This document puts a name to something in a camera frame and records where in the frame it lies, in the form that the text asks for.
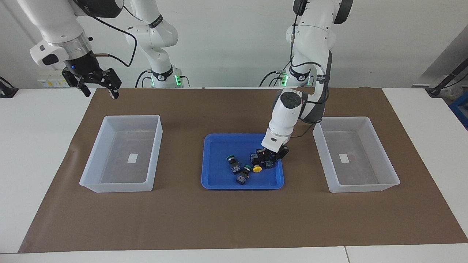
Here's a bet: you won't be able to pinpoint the translucent white plastic box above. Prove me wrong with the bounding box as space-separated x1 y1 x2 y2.
79 115 163 193
313 117 400 193

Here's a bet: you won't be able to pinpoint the brown table mat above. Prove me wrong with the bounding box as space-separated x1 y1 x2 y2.
18 87 468 253

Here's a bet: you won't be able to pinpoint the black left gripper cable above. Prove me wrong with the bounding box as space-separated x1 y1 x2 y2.
289 0 332 138

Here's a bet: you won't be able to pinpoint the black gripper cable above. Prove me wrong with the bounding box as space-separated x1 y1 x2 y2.
73 0 138 68
289 0 332 138

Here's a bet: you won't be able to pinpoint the blue frame object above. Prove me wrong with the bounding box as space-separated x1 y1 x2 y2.
449 93 468 130

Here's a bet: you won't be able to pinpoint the blue plastic tray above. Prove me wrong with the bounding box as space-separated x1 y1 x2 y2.
201 133 285 190

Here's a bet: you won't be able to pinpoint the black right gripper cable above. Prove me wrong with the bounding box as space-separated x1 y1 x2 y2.
73 0 138 68

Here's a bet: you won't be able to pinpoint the black desk object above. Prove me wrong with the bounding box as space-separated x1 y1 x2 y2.
0 76 19 98

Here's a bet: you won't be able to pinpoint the black arm base cables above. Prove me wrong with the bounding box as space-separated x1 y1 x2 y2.
135 69 191 88
259 69 290 87

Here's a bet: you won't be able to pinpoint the green push button switch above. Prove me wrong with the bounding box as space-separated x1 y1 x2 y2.
226 155 242 175
236 165 253 186

